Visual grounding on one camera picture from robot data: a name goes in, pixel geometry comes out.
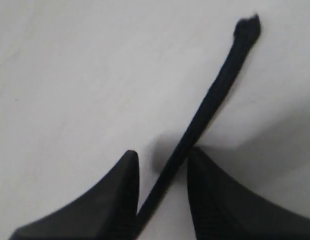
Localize black cord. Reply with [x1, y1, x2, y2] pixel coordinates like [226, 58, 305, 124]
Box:
[134, 13, 262, 240]

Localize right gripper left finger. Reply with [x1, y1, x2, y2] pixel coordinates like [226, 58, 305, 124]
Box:
[10, 150, 140, 240]

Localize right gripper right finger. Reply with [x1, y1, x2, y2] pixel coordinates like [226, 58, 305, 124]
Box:
[187, 147, 310, 240]

